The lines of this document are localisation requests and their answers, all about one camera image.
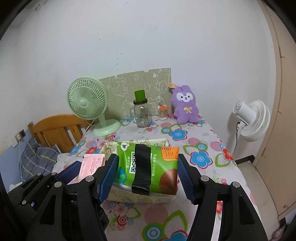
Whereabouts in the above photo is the pink paper packet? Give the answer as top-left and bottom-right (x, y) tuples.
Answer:
(77, 154), (105, 182)

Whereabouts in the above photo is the green patterned cardboard panel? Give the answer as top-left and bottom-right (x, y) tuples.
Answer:
(99, 67), (172, 120)

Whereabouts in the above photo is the wooden door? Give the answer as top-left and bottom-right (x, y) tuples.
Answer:
(254, 1), (295, 220)

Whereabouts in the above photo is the purple plush bunny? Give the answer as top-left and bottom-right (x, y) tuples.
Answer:
(171, 85), (199, 125)

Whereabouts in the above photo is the green cup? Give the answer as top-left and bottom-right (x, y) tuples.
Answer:
(134, 90), (146, 102)

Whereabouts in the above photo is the toothpick jar orange lid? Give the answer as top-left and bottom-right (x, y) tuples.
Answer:
(158, 105), (169, 120)

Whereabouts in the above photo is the green tissue pack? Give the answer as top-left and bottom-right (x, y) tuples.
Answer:
(114, 142), (180, 196)

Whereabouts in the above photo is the floral tablecloth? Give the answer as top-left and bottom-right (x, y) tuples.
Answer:
(53, 117), (251, 240)

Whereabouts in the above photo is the grey plaid pillow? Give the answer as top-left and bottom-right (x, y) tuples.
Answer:
(20, 138), (61, 182)

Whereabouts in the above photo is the yellow cartoon fabric box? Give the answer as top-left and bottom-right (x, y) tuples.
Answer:
(100, 138), (176, 204)

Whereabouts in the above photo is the wall power socket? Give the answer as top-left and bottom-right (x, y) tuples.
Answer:
(15, 130), (26, 143)

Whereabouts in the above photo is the white standing fan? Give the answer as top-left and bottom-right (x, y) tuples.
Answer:
(233, 100), (270, 142)

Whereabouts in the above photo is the green desk fan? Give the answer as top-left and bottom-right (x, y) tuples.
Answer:
(66, 77), (120, 136)

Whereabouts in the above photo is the glass mason jar mug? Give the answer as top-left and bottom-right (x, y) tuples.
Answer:
(130, 98), (152, 128)

